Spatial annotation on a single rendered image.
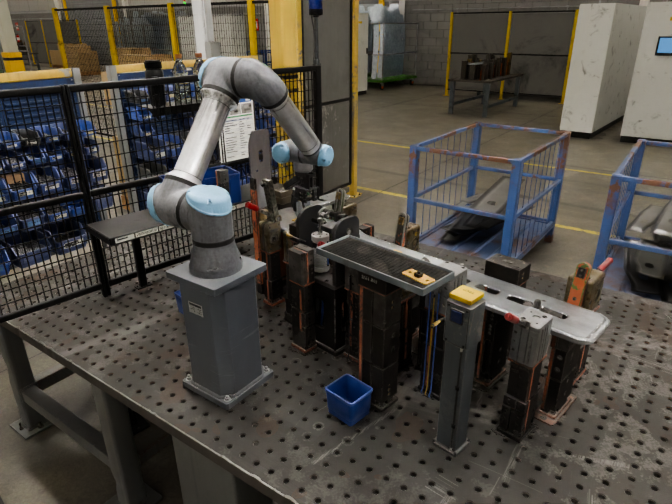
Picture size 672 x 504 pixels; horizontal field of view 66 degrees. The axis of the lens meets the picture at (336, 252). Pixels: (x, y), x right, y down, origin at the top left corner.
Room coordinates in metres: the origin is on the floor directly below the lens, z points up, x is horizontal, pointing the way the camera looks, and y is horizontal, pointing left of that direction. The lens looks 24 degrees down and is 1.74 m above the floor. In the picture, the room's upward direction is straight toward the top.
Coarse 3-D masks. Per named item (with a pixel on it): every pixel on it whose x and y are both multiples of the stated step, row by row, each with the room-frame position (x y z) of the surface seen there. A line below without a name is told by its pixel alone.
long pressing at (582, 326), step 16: (288, 208) 2.17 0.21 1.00; (288, 224) 1.97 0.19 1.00; (368, 240) 1.80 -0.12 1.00; (416, 256) 1.65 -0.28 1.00; (496, 288) 1.41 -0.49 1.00; (512, 288) 1.40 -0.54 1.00; (496, 304) 1.31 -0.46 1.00; (512, 304) 1.31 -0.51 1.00; (544, 304) 1.30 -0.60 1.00; (560, 304) 1.30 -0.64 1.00; (560, 320) 1.22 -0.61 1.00; (576, 320) 1.22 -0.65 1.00; (592, 320) 1.22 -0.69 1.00; (608, 320) 1.22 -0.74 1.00; (560, 336) 1.15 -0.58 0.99; (576, 336) 1.13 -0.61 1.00; (592, 336) 1.14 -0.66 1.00
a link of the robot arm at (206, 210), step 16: (192, 192) 1.34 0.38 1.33; (208, 192) 1.35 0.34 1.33; (224, 192) 1.37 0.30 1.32; (176, 208) 1.35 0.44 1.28; (192, 208) 1.31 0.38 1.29; (208, 208) 1.30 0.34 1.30; (224, 208) 1.33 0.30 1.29; (192, 224) 1.32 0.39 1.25; (208, 224) 1.30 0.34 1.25; (224, 224) 1.32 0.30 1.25; (208, 240) 1.30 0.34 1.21; (224, 240) 1.32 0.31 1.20
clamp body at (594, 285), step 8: (592, 272) 1.39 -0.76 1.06; (600, 272) 1.39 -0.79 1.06; (568, 280) 1.37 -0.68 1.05; (592, 280) 1.34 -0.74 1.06; (600, 280) 1.36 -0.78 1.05; (568, 288) 1.36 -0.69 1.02; (592, 288) 1.32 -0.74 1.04; (600, 288) 1.38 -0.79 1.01; (568, 296) 1.36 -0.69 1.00; (584, 296) 1.33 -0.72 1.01; (592, 296) 1.33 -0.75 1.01; (584, 304) 1.33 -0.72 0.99; (592, 304) 1.34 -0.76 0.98; (584, 352) 1.36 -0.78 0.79; (584, 360) 1.38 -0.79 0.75; (576, 368) 1.33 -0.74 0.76; (584, 368) 1.39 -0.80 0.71; (576, 376) 1.34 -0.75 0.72
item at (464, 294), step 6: (462, 288) 1.10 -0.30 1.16; (468, 288) 1.10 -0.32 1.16; (450, 294) 1.08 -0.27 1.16; (456, 294) 1.07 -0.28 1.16; (462, 294) 1.07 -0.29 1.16; (468, 294) 1.07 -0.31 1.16; (474, 294) 1.07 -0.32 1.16; (480, 294) 1.07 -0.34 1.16; (462, 300) 1.06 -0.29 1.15; (468, 300) 1.05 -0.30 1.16; (474, 300) 1.05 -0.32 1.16
